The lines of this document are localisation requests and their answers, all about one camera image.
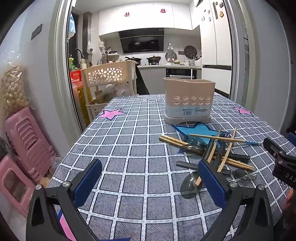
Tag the dark cooking pot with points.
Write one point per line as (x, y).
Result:
(153, 59)

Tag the pink plastic stool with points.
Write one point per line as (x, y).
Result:
(11, 185)

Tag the black range hood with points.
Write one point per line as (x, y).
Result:
(141, 41)

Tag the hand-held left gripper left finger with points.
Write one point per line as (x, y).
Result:
(87, 180)

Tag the stack of pink plastic stools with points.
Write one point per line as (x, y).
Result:
(25, 129)

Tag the round metal steamer rack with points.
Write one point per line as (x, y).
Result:
(170, 56)

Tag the black built-in oven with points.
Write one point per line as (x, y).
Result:
(180, 72)

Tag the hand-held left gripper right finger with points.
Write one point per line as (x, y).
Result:
(212, 183)

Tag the beige flower-cutout trolley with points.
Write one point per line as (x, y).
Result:
(104, 75)

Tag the bag of beige balls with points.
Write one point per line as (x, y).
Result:
(12, 88)

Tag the person's right hand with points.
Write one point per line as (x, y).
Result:
(291, 198)

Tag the checked star-print tablecloth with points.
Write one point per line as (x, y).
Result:
(129, 143)

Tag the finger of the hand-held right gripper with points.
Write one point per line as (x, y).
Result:
(292, 137)
(271, 144)

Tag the beige plastic utensil holder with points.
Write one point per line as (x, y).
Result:
(185, 92)

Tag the hanging blue bag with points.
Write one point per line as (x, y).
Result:
(72, 23)

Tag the wooden chopstick blue striped tip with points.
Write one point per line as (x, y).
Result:
(208, 136)

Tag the round dark pan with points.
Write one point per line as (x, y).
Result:
(190, 52)

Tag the red paper decal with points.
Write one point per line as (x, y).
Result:
(161, 10)
(126, 14)

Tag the grey kitchen base cabinet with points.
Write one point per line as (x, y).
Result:
(157, 78)

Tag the clear crumpled plastic bag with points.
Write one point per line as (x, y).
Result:
(118, 89)

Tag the black wok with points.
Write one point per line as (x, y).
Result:
(135, 60)

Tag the dark wall switch panel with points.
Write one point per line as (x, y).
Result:
(37, 30)

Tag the white upper cabinets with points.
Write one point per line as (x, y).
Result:
(138, 18)

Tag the red plastic basket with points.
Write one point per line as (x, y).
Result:
(76, 76)

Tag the hanging white plastic bag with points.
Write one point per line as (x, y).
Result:
(90, 48)

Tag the yellow oil bottle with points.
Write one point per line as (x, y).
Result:
(81, 102)

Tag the white countertop shelf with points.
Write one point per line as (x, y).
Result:
(111, 58)

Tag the dark curved faucet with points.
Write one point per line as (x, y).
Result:
(78, 49)

